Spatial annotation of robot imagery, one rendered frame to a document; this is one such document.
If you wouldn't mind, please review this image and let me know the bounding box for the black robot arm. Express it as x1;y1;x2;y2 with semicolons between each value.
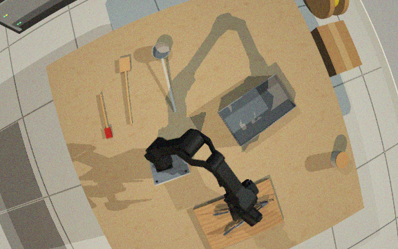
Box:
144;129;263;227

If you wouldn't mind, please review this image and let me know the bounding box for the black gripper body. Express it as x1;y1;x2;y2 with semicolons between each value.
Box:
217;180;240;221

